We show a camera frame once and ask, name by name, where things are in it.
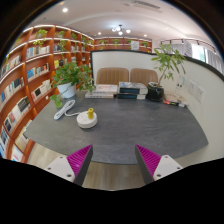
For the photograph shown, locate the black track light rail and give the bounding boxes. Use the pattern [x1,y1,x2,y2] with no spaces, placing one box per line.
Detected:
[159,37,214,48]

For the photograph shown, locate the recessed ceiling spotlights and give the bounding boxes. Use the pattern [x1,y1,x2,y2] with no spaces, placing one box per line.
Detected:
[61,7,149,38]

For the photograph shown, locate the ceiling air vent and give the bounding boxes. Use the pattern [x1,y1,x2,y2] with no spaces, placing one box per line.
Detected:
[131,0,164,14]

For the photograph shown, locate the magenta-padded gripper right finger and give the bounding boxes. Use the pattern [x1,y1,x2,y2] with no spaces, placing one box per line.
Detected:
[134,144,184,186]

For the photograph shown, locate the white booth partition black rim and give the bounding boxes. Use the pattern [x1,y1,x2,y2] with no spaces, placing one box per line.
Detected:
[90,49,224,168]

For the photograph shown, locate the tan padded chair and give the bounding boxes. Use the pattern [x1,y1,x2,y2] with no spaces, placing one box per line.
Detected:
[95,67,130,86]
[129,67,159,85]

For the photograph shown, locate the clear acrylic table sign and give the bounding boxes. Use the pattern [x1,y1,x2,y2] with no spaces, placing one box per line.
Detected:
[175,75,186,93]

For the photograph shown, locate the white coiled power cable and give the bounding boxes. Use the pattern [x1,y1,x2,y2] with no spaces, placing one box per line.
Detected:
[53,99,83,121]

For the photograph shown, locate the white wall socket plate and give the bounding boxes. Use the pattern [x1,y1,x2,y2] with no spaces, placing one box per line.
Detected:
[195,85,205,103]
[187,80,197,95]

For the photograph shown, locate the white book with face cover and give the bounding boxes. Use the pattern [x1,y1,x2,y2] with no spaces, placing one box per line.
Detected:
[94,83,119,94]

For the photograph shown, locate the leafy plant in white pot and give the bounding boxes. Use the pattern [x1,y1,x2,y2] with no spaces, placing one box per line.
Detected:
[49,61,97,109]

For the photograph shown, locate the round white power strip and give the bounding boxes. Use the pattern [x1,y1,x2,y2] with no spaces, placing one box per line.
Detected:
[76,111,99,130]

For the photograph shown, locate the wooden wall shelf with plants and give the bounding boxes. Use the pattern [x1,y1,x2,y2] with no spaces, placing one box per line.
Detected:
[94,36,153,54]

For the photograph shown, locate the wooden bookshelf unit with books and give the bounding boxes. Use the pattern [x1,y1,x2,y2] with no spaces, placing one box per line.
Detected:
[0,23,96,164]

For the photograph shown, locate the small tree in black pot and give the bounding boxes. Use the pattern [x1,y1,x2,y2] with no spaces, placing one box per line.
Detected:
[146,43,188,102]

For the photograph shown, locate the red and black book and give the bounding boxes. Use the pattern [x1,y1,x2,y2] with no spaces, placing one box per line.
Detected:
[162,99,188,109]

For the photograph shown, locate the white sheer curtains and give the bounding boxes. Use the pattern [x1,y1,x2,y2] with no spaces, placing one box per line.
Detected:
[159,41,224,74]

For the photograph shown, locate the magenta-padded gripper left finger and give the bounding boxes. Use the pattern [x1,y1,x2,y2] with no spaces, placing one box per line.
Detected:
[43,144,94,187]

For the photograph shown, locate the white flat book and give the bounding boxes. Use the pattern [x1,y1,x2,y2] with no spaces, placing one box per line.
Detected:
[84,91,115,100]

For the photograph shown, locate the white standing banner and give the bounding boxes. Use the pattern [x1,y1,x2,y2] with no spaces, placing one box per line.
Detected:
[184,40,194,58]

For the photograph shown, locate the multi-bulb ceiling lamp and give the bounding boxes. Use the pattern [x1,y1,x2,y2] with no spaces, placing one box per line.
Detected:
[111,24,132,37]

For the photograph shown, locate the tan cover book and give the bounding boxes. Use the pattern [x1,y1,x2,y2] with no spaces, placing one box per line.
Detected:
[163,93,190,105]

